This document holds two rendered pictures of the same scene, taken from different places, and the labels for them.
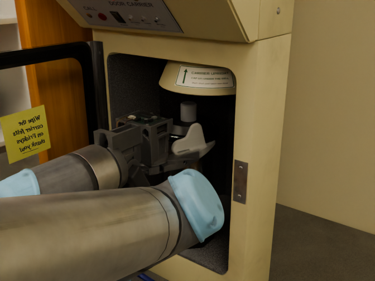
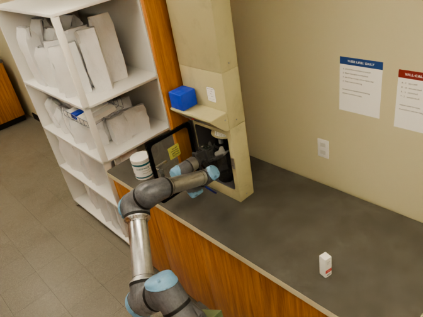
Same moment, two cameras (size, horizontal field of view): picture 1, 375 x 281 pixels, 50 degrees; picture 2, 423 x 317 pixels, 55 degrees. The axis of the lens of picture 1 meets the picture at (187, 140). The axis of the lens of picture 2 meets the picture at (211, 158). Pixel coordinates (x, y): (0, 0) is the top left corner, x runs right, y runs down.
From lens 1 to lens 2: 162 cm
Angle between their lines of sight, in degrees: 17
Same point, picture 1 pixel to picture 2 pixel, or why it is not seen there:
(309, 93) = (275, 121)
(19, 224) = (180, 179)
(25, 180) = (177, 168)
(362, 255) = (291, 183)
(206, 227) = (213, 177)
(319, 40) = (274, 103)
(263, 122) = (236, 147)
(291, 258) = (265, 184)
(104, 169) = (194, 163)
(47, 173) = (181, 166)
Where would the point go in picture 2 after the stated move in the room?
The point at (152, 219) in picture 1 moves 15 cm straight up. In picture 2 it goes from (200, 177) to (195, 150)
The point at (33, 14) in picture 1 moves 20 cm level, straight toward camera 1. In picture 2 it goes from (172, 116) to (175, 132)
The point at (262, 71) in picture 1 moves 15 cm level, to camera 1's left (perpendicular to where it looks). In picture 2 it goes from (233, 135) to (205, 136)
